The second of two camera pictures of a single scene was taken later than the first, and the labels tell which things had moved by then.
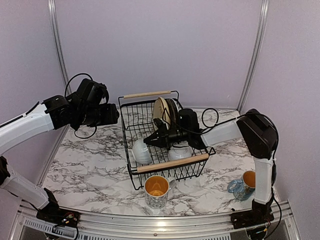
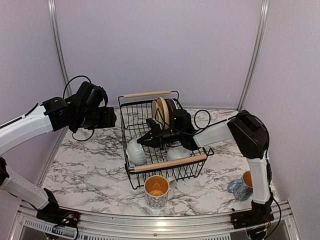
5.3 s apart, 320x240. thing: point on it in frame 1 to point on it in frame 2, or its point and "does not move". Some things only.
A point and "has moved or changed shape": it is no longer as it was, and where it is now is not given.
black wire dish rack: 160,139 does not move
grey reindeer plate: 173,111 does not move
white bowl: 141,152 has moved or changed shape
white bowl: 179,150 does not move
